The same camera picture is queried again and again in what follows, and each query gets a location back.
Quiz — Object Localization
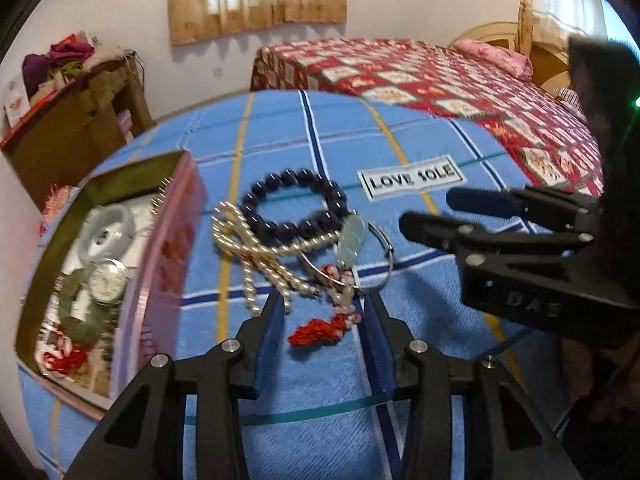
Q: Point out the bead bracelet with red tassel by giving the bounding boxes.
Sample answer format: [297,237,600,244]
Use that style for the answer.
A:
[287,262,363,350]

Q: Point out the bed with red quilt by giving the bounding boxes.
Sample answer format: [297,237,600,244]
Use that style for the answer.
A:
[249,37,606,198]

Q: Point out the dark bead bracelet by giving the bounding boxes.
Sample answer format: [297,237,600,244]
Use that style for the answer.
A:
[241,169,348,241]

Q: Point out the black cable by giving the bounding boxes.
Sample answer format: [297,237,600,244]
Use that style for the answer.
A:
[125,49,148,81]

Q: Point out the pink pillow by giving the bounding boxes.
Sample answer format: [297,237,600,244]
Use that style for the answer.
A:
[452,38,533,79]

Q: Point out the green bangle with red tassel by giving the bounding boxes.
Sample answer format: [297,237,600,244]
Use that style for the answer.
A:
[42,270,128,376]

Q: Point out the pile of clothes on cabinet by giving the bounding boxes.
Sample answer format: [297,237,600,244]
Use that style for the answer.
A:
[22,32,126,86]

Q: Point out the beige window curtain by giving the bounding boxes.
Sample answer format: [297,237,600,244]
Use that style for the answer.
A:
[167,0,348,47]
[517,0,608,61]

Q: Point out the striped pillow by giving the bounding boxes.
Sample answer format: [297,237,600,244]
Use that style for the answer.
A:
[557,87,588,121]

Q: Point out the thin silver bangle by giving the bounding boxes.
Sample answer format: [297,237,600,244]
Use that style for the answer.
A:
[300,220,393,293]

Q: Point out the white sewn label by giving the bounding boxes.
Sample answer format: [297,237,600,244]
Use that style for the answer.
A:
[357,156,463,202]

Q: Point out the pale jade pendant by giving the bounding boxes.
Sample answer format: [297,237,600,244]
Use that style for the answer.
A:
[336,215,368,266]

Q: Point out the person's right hand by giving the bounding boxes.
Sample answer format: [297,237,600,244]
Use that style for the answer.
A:
[562,335,640,426]

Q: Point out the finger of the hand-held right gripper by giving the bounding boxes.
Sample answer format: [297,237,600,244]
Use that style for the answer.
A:
[446,185,601,233]
[399,211,596,267]

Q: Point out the pile of colourful clothes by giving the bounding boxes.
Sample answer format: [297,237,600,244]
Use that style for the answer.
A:
[40,182,81,221]

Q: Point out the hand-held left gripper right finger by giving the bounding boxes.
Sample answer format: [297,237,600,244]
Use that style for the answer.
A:
[362,290,583,480]

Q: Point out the pearl necklace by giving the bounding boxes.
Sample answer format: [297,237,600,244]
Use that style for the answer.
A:
[211,200,346,317]

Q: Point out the white printed box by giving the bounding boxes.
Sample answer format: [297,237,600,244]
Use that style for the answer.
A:
[2,72,28,126]

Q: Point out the pink metal tin box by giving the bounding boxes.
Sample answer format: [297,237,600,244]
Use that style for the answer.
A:
[14,150,208,421]

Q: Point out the pale jade bangle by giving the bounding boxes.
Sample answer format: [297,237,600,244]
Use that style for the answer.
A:
[80,205,137,258]

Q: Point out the cream wooden headboard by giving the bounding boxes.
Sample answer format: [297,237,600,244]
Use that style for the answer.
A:
[450,21,573,96]

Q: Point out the blue checked tablecloth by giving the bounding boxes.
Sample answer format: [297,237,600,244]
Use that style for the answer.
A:
[17,89,571,480]

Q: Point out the brown wooden cabinet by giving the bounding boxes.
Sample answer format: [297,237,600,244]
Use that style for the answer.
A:
[0,55,156,211]

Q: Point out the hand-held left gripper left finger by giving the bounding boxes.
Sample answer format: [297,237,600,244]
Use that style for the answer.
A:
[62,290,286,480]

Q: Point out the silver wristwatch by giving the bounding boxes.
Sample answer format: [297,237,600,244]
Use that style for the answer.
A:
[85,258,132,306]

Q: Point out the flat red box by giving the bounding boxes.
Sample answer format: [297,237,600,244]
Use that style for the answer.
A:
[0,92,51,148]

